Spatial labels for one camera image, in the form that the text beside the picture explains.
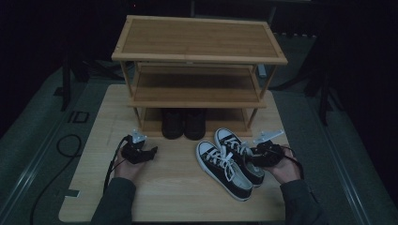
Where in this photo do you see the black metal stand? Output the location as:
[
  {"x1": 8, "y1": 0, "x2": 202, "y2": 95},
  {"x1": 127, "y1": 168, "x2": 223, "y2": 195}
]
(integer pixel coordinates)
[
  {"x1": 304, "y1": 68, "x2": 344, "y2": 126},
  {"x1": 60, "y1": 52, "x2": 92, "y2": 112}
]

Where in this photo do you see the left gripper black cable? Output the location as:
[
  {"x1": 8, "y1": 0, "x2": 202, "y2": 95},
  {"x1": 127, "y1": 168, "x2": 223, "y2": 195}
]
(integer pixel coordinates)
[{"x1": 102, "y1": 135, "x2": 130, "y2": 195}]

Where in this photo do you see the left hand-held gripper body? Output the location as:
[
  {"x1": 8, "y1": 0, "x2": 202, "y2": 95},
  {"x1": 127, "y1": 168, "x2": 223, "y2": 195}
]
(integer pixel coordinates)
[{"x1": 121, "y1": 128, "x2": 151, "y2": 165}]

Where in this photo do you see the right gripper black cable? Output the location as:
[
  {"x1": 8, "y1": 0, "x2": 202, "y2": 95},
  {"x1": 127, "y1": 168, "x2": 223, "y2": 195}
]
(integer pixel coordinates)
[{"x1": 275, "y1": 144, "x2": 305, "y2": 181}]

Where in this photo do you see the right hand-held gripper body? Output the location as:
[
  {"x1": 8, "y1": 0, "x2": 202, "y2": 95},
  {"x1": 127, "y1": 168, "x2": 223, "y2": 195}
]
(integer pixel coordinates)
[{"x1": 250, "y1": 129, "x2": 285, "y2": 168}]

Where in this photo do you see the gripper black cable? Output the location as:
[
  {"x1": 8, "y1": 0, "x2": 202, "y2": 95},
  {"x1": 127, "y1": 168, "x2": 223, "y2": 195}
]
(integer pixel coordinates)
[
  {"x1": 275, "y1": 144, "x2": 305, "y2": 181},
  {"x1": 102, "y1": 135, "x2": 130, "y2": 195}
]

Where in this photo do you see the black floor cable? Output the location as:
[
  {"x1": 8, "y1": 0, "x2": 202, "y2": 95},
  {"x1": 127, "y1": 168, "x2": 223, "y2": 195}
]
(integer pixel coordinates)
[{"x1": 29, "y1": 134, "x2": 83, "y2": 225}]

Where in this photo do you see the person's right hand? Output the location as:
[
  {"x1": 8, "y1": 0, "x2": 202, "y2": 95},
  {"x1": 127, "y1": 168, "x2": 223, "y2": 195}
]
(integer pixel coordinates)
[{"x1": 263, "y1": 147, "x2": 302, "y2": 186}]

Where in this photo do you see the black mesh sneaker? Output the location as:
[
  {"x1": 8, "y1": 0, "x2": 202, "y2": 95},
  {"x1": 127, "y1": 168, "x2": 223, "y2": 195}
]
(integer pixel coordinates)
[
  {"x1": 183, "y1": 108, "x2": 207, "y2": 141},
  {"x1": 161, "y1": 108, "x2": 185, "y2": 141}
]

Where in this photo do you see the person's left hand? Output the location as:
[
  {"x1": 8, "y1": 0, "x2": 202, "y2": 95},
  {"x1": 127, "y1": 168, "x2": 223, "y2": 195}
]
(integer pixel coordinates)
[{"x1": 113, "y1": 155, "x2": 146, "y2": 183}]

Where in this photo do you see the black white canvas shoe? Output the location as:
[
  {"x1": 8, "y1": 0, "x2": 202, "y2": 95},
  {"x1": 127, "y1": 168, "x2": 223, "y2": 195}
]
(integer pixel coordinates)
[
  {"x1": 213, "y1": 127, "x2": 266, "y2": 188},
  {"x1": 195, "y1": 140, "x2": 253, "y2": 202}
]

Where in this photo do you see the wooden three-tier shoe rack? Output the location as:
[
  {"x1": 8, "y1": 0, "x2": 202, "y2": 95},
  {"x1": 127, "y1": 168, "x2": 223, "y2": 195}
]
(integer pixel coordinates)
[{"x1": 111, "y1": 14, "x2": 289, "y2": 138}]

